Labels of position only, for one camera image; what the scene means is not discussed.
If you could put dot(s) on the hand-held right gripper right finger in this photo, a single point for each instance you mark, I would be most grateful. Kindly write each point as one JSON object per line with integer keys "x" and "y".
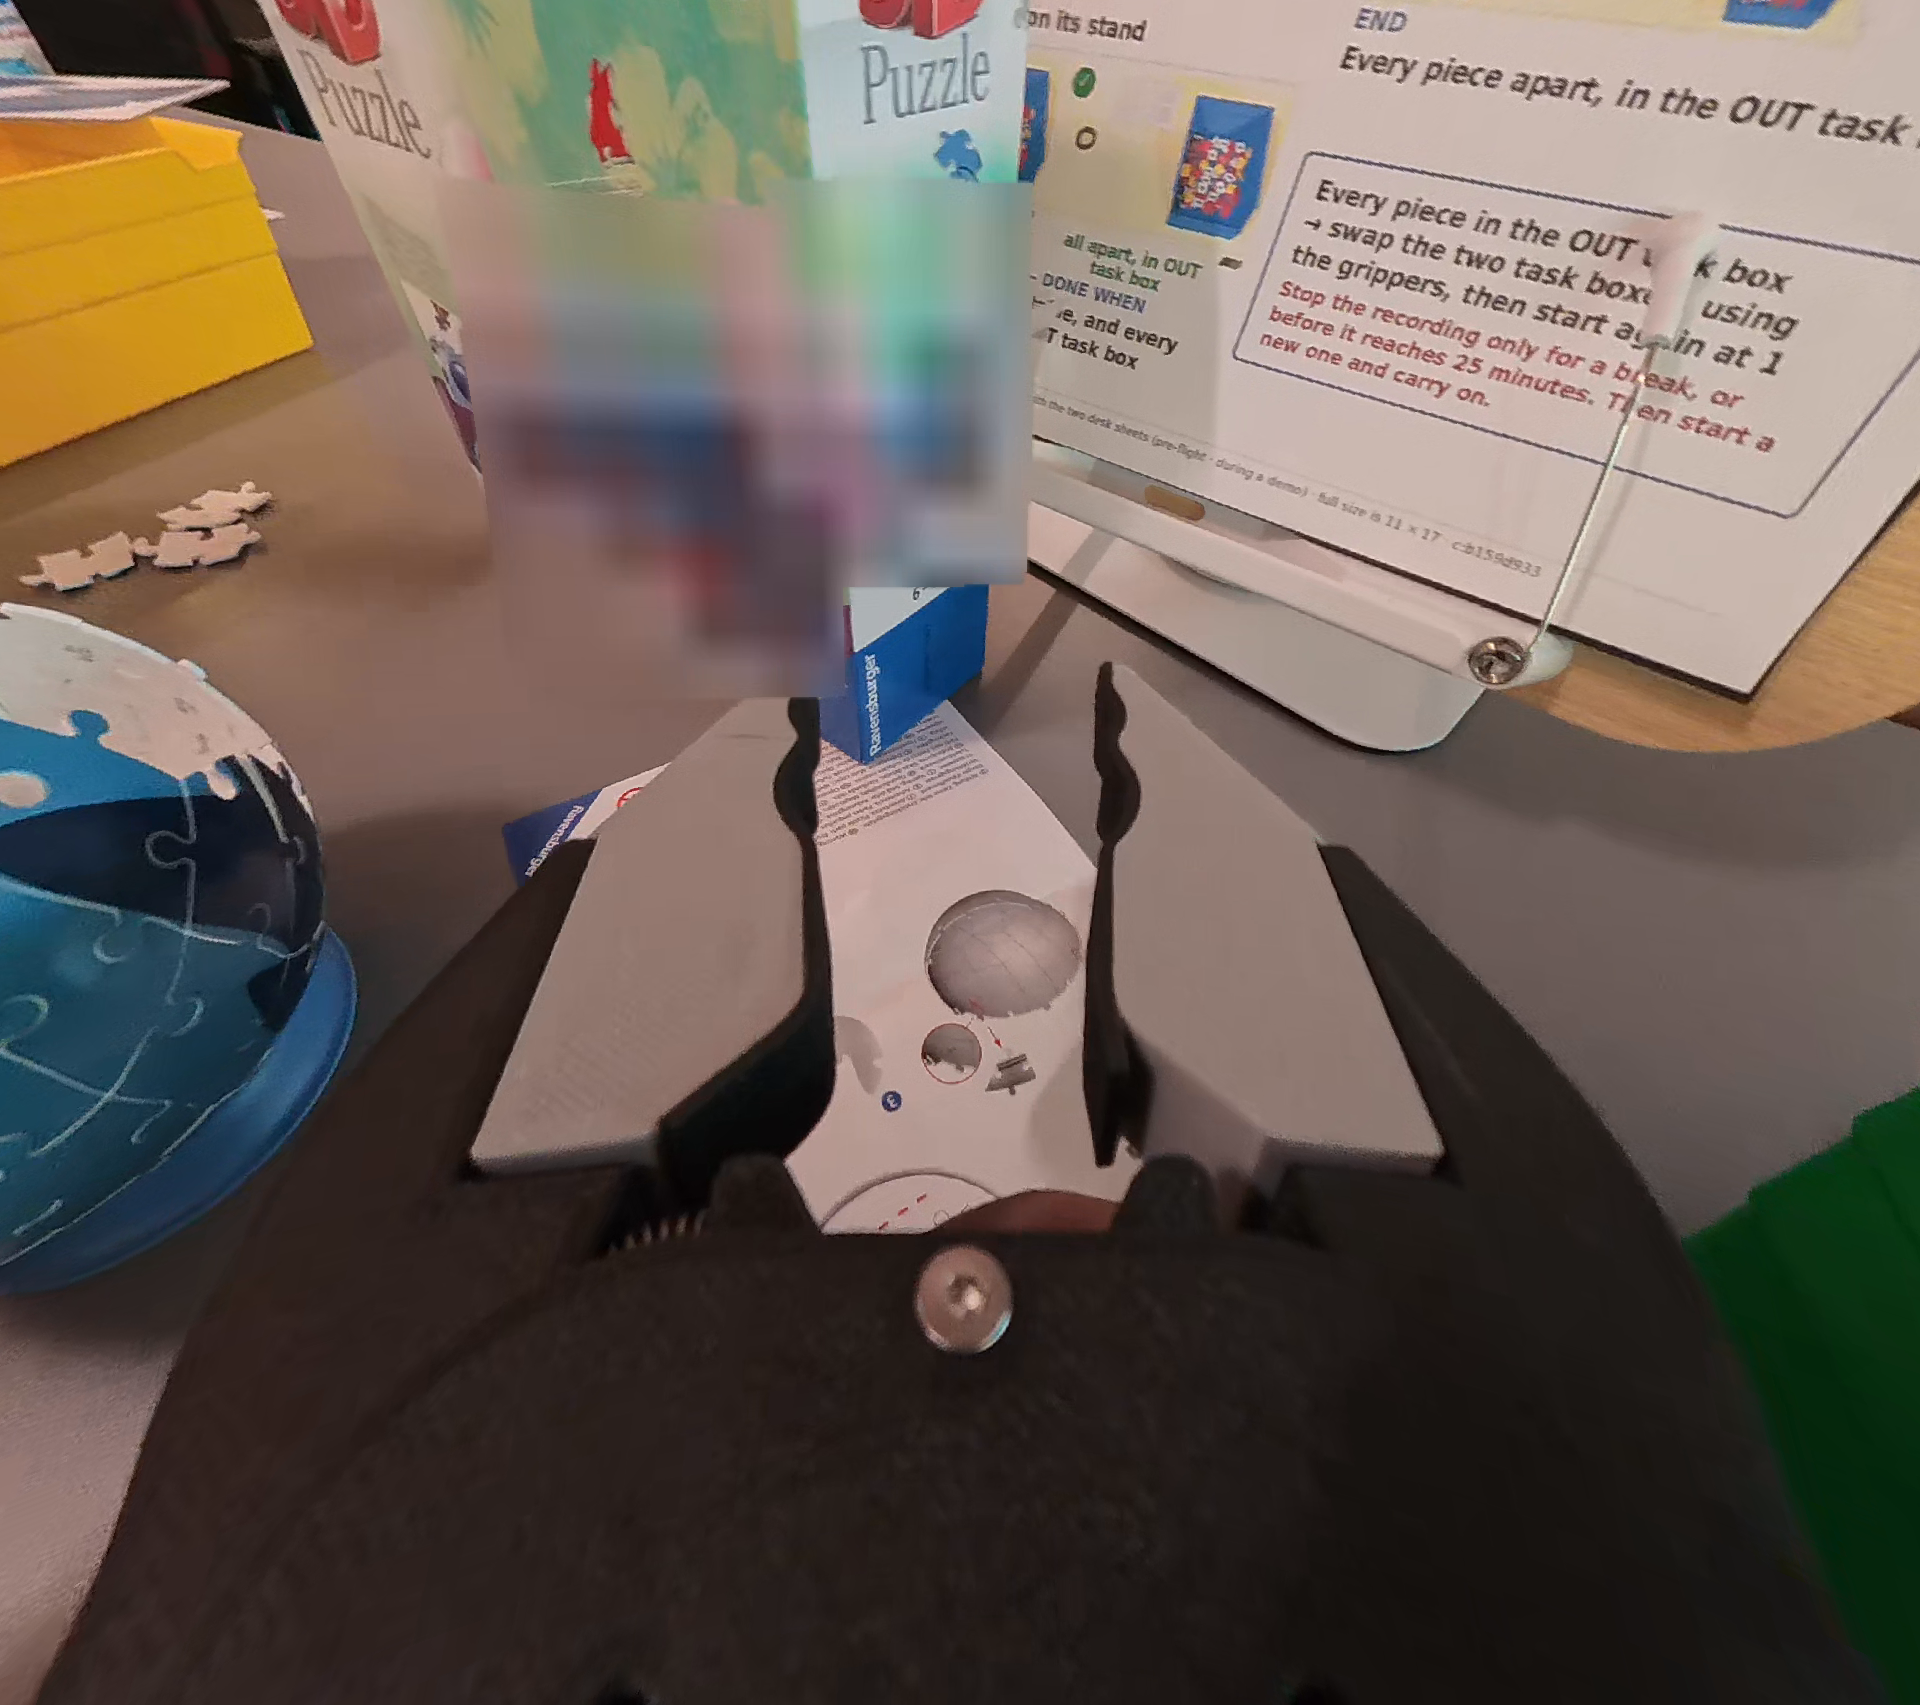
{"x": 1244, "y": 984}

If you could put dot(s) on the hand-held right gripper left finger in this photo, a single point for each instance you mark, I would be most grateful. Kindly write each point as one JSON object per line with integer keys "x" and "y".
{"x": 630, "y": 984}

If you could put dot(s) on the partly built puzzle ball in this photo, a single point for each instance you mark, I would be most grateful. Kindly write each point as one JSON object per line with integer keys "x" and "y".
{"x": 120, "y": 865}

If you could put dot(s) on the yellow plastic bin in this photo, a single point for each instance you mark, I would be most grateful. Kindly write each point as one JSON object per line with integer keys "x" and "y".
{"x": 135, "y": 294}

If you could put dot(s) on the blue ball stand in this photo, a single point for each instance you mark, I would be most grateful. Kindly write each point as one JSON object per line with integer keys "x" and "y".
{"x": 318, "y": 1060}

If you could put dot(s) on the white puzzle piece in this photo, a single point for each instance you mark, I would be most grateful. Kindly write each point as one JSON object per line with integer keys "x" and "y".
{"x": 194, "y": 546}
{"x": 74, "y": 565}
{"x": 219, "y": 505}

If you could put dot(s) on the colourful cardboard puzzle box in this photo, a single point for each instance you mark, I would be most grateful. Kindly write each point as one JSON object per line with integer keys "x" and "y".
{"x": 630, "y": 10}

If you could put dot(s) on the white paper leaflet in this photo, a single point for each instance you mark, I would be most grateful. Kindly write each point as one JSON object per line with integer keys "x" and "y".
{"x": 961, "y": 865}

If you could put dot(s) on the green plastic bin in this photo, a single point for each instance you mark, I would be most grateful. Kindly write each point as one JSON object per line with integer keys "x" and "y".
{"x": 1831, "y": 1359}

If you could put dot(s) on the instruction sheet board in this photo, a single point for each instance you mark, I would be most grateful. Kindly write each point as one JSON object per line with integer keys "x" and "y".
{"x": 1501, "y": 85}

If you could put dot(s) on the printed paper sheet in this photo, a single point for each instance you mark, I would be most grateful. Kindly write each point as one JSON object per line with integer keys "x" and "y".
{"x": 91, "y": 97}

